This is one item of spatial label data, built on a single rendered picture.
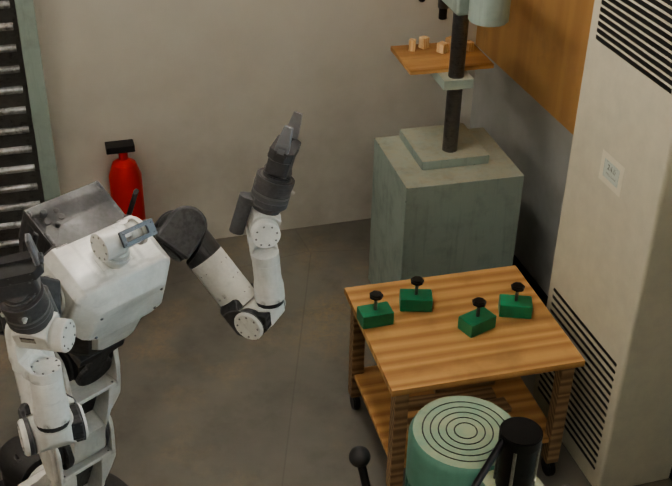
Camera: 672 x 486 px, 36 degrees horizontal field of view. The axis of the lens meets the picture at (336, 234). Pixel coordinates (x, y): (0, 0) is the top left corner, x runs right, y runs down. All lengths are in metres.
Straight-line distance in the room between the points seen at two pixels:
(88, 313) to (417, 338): 1.42
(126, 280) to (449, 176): 1.94
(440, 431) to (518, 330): 1.90
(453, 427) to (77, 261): 1.02
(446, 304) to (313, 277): 1.17
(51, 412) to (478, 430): 0.90
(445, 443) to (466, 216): 2.50
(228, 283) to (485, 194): 1.77
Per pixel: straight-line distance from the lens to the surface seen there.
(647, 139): 3.06
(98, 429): 2.88
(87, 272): 2.30
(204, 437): 3.82
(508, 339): 3.45
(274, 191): 2.27
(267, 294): 2.41
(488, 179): 4.00
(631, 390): 3.46
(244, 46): 4.49
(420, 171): 4.01
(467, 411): 1.66
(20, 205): 4.65
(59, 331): 2.02
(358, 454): 1.66
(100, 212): 2.41
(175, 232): 2.42
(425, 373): 3.27
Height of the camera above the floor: 2.60
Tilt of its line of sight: 32 degrees down
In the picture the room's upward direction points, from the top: 1 degrees clockwise
